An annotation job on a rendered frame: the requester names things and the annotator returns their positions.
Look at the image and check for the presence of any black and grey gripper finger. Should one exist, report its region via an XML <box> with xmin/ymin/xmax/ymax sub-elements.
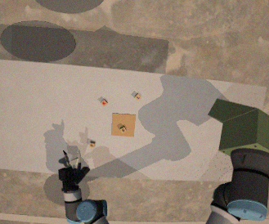
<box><xmin>69</xmin><ymin>150</ymin><xmax>81</xmax><ymax>175</ymax></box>
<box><xmin>59</xmin><ymin>150</ymin><xmax>71</xmax><ymax>168</ymax></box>

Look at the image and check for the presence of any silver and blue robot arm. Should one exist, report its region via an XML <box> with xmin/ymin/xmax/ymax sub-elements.
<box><xmin>64</xmin><ymin>148</ymin><xmax>269</xmax><ymax>224</ymax></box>

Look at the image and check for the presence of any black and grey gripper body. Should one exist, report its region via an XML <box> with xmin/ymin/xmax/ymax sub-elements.
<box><xmin>58</xmin><ymin>166</ymin><xmax>79</xmax><ymax>192</ymax></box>

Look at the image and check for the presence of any orange square mat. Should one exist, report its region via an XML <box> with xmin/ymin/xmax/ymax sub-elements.
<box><xmin>111</xmin><ymin>113</ymin><xmax>136</xmax><ymax>137</ymax></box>

